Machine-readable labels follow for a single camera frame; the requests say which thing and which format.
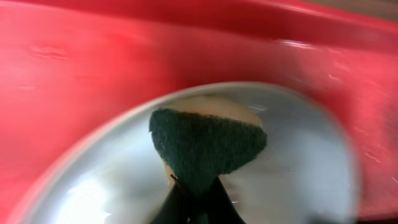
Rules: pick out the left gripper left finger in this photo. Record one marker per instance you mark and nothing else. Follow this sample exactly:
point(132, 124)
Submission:
point(179, 207)

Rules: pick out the light blue plate top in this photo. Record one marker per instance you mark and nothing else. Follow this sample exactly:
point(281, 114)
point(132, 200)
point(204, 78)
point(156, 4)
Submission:
point(307, 173)

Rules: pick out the green yellow sponge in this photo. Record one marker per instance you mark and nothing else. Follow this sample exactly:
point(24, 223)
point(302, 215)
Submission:
point(202, 137)

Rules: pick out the red plastic tray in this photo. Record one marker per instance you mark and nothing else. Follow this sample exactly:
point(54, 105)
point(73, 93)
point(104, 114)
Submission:
point(68, 67)

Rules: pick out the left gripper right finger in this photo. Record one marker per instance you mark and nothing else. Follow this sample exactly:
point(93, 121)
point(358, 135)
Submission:
point(215, 207)

